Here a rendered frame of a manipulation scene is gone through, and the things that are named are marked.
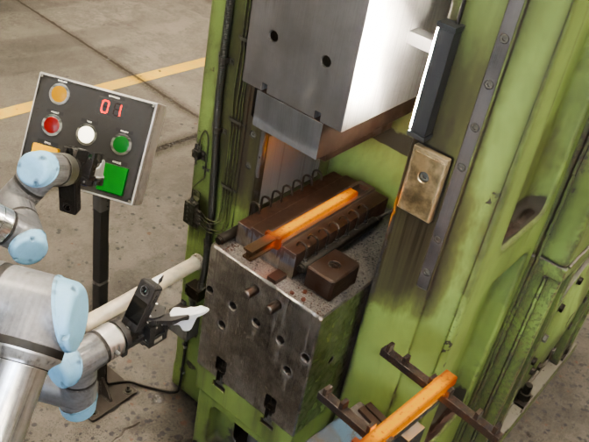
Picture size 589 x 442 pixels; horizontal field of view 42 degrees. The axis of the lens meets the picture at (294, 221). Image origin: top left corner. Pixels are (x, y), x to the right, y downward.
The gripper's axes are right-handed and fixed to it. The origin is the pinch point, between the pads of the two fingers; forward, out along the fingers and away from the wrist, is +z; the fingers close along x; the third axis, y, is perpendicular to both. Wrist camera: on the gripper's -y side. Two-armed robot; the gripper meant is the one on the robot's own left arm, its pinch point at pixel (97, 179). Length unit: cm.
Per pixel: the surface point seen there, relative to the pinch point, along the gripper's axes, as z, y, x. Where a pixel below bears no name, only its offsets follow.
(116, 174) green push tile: 9.7, 1.6, -0.8
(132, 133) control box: 10.4, 13.0, -2.3
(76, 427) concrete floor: 57, -89, 9
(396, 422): -33, -27, -86
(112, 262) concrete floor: 130, -47, 36
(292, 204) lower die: 23, 5, -47
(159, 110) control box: 13.4, 20.7, -7.0
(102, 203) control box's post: 28.7, -9.4, 8.1
